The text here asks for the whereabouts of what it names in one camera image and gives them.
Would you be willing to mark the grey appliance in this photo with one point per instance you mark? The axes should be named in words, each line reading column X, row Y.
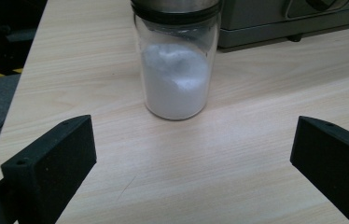
column 290, row 18

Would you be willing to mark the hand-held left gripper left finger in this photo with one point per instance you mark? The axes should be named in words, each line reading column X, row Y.
column 51, row 168

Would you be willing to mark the glass jar of white powder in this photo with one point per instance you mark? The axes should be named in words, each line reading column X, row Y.
column 177, row 77

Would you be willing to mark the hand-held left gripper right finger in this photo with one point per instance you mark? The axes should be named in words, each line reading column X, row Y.
column 337, row 161

